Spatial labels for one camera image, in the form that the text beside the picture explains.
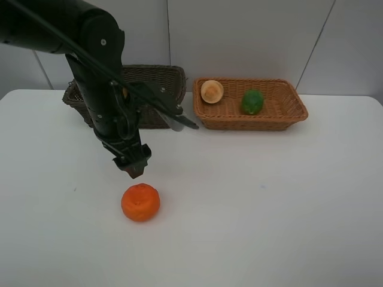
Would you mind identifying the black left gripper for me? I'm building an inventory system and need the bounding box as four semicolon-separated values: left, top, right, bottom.
92;113;151;172

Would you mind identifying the translucent purple plastic cup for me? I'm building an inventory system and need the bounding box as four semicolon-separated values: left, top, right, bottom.
124;164;146;179

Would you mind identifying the orange tangerine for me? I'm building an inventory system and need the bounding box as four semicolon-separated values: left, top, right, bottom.
121;183;160;222

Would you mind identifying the red yellow peach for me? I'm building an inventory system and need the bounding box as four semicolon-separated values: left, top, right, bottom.
200;80;224;104

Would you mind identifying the green lime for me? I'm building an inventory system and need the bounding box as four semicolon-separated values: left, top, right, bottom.
241;89;264;115

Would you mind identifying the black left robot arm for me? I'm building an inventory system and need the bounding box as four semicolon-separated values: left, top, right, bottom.
1;1;152;178

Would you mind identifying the dark brown wicker basket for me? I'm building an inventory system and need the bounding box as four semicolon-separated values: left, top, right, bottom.
62;64;188;130

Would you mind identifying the light orange wicker basket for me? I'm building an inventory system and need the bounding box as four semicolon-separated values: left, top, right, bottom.
193;77;308;131

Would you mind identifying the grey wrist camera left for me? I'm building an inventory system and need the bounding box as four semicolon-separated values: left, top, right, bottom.
124;81;199;132

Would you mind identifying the black camera cable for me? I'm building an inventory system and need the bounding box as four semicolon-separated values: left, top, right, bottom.
5;0;183;116

